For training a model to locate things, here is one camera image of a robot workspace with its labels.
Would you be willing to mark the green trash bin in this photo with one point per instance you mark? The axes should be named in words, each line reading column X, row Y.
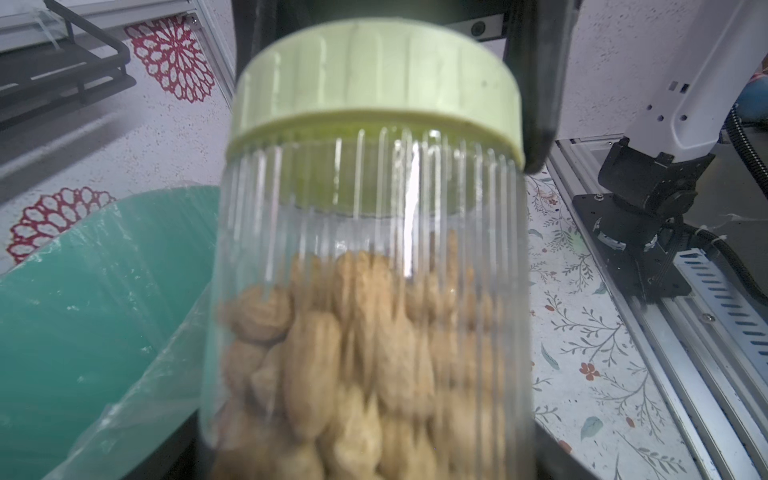
column 90, row 324

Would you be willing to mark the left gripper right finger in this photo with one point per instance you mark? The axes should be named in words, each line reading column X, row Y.
column 553, row 462

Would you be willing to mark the green lid peanut jar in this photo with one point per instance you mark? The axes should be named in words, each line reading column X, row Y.
column 369, row 300

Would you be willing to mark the dark grey wall shelf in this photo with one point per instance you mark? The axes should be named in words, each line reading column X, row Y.
column 80, row 68

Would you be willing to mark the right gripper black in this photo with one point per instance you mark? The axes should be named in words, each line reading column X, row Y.
column 539, row 35

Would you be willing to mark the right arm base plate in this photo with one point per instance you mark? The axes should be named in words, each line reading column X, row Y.
column 638, row 265

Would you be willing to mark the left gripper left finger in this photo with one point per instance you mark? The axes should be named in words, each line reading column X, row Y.
column 175, row 458

